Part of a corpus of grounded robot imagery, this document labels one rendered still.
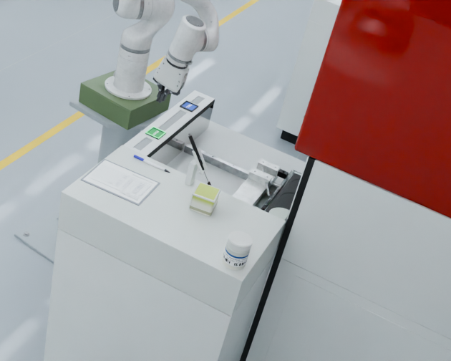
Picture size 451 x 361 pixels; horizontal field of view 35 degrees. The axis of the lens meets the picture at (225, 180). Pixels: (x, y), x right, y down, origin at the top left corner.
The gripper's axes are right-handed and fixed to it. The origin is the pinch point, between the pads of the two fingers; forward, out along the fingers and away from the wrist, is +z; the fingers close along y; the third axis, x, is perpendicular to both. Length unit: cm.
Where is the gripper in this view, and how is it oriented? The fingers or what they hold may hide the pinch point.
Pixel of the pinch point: (162, 96)
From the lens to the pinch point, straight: 253.6
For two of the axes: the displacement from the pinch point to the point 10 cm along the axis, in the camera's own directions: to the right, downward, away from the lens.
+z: -3.9, 6.9, 6.0
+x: -4.2, 4.5, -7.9
